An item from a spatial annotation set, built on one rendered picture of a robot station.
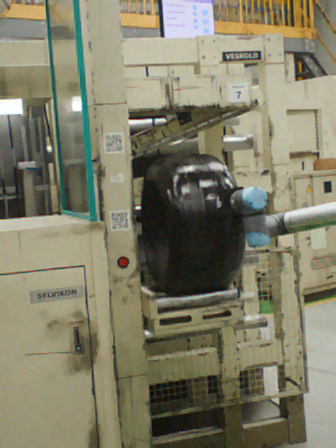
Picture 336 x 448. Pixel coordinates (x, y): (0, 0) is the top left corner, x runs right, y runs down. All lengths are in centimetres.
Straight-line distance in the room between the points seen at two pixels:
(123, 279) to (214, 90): 92
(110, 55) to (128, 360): 115
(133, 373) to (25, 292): 92
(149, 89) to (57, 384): 142
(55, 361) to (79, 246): 33
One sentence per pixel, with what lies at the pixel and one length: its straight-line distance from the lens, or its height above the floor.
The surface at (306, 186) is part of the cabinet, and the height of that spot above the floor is 111.
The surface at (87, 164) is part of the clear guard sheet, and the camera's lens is 215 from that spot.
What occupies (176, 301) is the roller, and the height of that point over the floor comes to 90.
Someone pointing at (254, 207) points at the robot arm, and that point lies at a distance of 241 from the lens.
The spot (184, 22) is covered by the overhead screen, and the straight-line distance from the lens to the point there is 685.
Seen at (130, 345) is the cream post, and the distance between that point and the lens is 292.
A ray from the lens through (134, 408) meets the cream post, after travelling 298.
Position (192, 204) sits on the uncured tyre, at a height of 127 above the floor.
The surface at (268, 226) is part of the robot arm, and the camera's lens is 246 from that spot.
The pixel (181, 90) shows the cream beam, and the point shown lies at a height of 172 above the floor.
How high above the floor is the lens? 141
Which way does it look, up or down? 4 degrees down
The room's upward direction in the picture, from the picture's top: 4 degrees counter-clockwise
